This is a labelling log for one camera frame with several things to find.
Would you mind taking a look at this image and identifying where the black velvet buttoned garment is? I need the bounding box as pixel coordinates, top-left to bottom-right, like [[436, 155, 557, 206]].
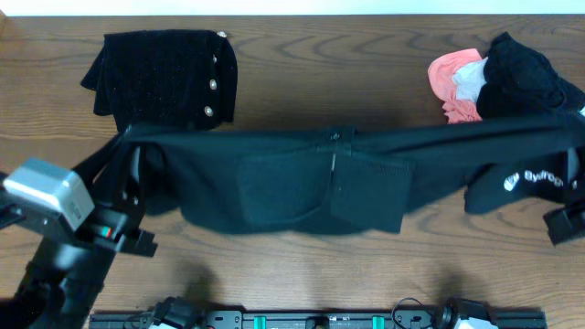
[[80, 29, 238, 131]]

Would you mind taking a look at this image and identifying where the coral pink garment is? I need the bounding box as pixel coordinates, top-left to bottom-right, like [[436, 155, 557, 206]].
[[428, 48, 482, 124]]

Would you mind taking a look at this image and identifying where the white garment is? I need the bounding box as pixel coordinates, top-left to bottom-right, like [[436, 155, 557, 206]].
[[452, 58, 488, 103]]

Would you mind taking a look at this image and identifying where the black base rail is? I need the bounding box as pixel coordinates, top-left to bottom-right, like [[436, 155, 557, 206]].
[[89, 297, 548, 329]]

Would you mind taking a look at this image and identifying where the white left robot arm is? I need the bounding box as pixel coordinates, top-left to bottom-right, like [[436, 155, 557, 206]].
[[1, 168, 157, 328]]

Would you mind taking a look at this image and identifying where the black crumpled garment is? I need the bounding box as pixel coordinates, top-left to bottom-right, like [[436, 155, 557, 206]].
[[476, 32, 584, 119]]

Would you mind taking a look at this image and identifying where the black polo shirt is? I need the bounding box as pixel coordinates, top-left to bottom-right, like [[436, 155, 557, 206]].
[[77, 112, 584, 234]]

